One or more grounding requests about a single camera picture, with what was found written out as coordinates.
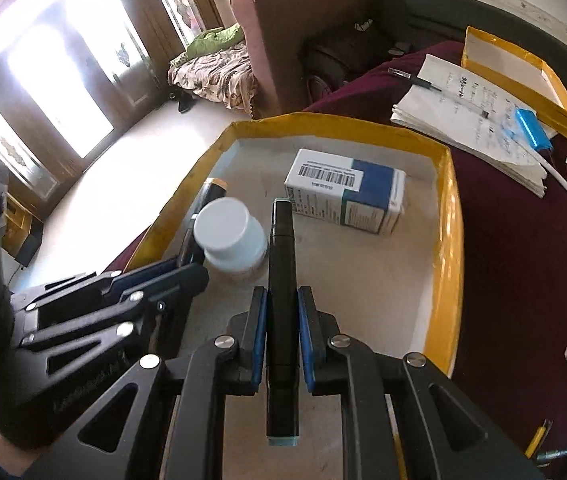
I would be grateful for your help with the blue eraser box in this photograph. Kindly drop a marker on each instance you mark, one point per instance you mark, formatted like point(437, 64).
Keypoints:
point(533, 129)

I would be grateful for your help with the black bag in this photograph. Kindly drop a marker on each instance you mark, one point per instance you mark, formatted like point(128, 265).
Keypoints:
point(343, 55)

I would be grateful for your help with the patterned blanket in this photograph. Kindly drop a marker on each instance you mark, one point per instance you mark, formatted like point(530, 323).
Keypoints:
point(213, 75)

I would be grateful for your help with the maroon armchair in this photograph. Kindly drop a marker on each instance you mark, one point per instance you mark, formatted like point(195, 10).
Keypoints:
point(283, 20)

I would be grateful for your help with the yellow pen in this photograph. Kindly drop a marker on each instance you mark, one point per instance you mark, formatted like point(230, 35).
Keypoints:
point(538, 439)

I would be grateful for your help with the large yellow-edged cardboard tray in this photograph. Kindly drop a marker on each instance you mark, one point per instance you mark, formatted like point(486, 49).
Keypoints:
point(363, 280)

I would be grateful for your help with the silver metal pen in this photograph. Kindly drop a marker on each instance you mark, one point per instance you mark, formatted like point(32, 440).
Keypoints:
point(561, 456)

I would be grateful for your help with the small yellow-edged cardboard tray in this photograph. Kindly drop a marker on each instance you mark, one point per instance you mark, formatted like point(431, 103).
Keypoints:
point(508, 65)

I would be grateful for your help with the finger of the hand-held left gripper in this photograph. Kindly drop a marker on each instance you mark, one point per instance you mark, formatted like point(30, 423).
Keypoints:
point(88, 282)
point(173, 287)

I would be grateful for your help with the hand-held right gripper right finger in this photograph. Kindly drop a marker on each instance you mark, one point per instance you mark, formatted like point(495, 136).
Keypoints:
point(307, 340)

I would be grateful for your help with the white pen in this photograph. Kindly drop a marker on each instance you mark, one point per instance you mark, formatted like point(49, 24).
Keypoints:
point(561, 180)

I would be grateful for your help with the open paper notebook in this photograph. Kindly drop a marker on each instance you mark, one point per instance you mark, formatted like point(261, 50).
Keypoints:
point(468, 125)

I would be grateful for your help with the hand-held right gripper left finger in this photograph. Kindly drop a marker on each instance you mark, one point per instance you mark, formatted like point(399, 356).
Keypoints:
point(260, 340)

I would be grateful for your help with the plain white plastic bottle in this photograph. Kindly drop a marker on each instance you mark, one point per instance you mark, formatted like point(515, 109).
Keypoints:
point(228, 232)

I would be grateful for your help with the white and blue medicine box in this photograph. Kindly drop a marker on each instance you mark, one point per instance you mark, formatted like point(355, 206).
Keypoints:
point(343, 190)

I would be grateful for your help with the dark shoes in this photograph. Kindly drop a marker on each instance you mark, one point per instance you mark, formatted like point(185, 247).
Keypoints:
point(181, 102)

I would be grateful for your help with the person's left forearm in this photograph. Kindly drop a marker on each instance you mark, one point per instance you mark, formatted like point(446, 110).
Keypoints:
point(6, 455)

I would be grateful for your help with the black marker grey-blue caps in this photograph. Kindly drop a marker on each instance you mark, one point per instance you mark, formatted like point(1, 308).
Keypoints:
point(283, 270)

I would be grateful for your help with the green cloth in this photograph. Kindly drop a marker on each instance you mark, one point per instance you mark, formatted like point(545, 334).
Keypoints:
point(213, 40)

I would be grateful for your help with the black ballpoint pen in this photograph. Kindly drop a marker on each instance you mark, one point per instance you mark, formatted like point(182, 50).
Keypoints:
point(416, 79)

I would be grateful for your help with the wooden glass door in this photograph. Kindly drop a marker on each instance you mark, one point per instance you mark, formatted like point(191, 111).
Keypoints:
point(63, 60)

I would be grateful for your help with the small white object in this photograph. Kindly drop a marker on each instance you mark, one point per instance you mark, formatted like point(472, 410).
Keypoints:
point(364, 25)

